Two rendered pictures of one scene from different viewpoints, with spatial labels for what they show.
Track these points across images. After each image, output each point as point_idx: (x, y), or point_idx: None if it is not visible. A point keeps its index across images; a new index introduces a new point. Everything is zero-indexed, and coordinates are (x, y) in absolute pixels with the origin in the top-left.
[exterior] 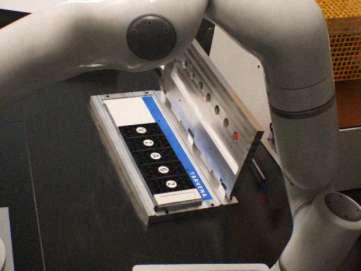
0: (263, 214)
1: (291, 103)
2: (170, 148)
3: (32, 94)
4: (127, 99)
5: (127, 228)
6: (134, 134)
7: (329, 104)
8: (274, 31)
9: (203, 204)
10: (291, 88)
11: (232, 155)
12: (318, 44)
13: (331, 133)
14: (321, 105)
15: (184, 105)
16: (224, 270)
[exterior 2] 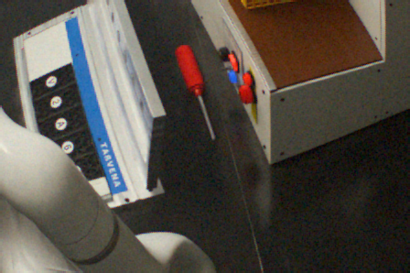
0: (205, 203)
1: (64, 252)
2: (79, 105)
3: None
4: (48, 29)
5: (37, 234)
6: (43, 89)
7: (107, 252)
8: (16, 201)
9: (114, 199)
10: (56, 243)
11: (143, 130)
12: (60, 209)
13: (125, 271)
14: (95, 255)
15: (101, 37)
16: None
